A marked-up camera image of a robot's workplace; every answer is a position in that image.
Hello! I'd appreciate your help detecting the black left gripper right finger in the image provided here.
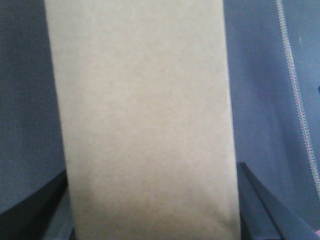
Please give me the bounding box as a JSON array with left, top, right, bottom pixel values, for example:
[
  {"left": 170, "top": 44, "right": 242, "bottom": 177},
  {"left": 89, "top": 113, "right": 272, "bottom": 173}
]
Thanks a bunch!
[{"left": 236, "top": 162, "right": 320, "bottom": 240}]

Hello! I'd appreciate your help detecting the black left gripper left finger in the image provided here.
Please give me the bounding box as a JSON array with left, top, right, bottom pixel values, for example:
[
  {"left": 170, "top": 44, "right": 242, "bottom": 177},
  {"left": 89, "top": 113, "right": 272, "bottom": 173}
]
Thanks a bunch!
[{"left": 0, "top": 171, "right": 75, "bottom": 240}]

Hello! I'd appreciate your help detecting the brown cardboard package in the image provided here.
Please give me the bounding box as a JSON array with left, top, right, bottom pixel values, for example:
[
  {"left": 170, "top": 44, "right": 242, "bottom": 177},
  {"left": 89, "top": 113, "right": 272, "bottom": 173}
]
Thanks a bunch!
[{"left": 45, "top": 0, "right": 241, "bottom": 240}]

